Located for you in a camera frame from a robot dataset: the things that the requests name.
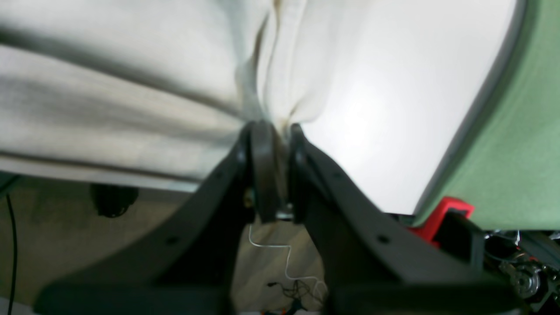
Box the thin white cable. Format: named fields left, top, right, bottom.
left=248, top=224, right=329, bottom=302

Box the beige t-shirt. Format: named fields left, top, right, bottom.
left=1, top=0, right=350, bottom=191

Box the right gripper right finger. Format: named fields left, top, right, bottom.
left=289, top=124, right=521, bottom=315

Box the green fabric panel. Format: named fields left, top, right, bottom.
left=413, top=0, right=560, bottom=231

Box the black caster wheel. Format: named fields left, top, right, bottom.
left=90, top=183, right=140, bottom=218

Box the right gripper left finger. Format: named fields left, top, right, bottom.
left=35, top=120, right=280, bottom=315

